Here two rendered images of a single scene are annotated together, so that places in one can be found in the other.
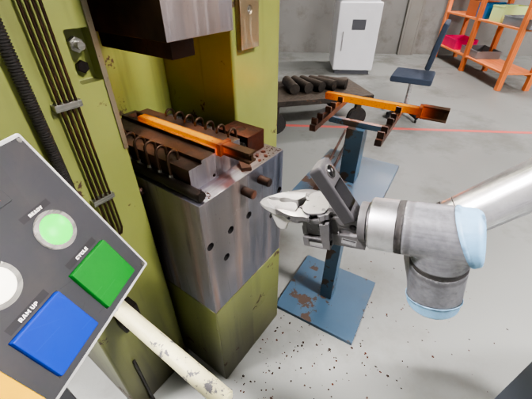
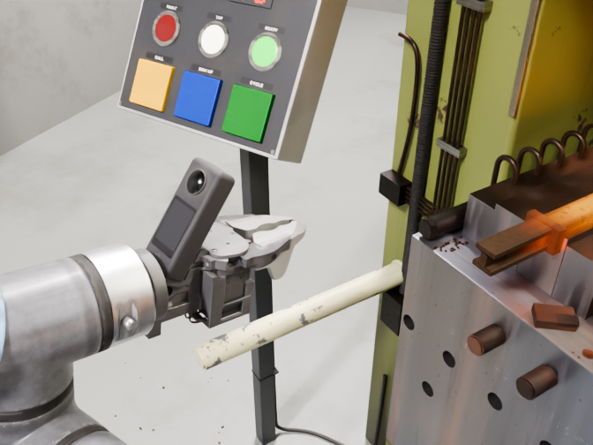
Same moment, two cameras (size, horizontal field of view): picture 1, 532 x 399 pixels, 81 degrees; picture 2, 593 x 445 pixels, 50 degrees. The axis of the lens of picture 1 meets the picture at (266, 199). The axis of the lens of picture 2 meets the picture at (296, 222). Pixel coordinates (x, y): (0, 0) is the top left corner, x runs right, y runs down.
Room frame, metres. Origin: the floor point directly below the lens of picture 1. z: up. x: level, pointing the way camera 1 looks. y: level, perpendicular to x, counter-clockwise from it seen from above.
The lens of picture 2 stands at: (0.73, -0.54, 1.42)
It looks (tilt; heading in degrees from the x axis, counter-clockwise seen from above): 35 degrees down; 113
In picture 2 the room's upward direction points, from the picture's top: straight up
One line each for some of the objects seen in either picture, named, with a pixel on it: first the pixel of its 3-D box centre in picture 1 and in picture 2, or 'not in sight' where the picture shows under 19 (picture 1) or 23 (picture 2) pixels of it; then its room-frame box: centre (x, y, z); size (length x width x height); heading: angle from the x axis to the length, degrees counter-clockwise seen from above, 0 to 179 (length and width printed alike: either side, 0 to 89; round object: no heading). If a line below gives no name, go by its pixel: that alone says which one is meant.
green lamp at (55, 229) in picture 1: (55, 229); (265, 51); (0.33, 0.30, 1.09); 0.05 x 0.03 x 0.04; 144
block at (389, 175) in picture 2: not in sight; (394, 187); (0.51, 0.46, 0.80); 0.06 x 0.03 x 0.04; 144
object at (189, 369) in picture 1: (161, 345); (307, 312); (0.42, 0.26, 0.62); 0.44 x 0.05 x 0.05; 54
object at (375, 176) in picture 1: (347, 180); not in sight; (1.03, -0.32, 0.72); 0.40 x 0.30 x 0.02; 149
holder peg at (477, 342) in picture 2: (248, 192); (486, 339); (0.73, 0.05, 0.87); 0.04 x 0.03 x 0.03; 54
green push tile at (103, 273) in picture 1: (103, 273); (249, 113); (0.32, 0.25, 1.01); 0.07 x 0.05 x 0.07; 169
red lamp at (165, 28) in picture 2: not in sight; (166, 28); (0.13, 0.33, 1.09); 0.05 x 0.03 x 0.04; 144
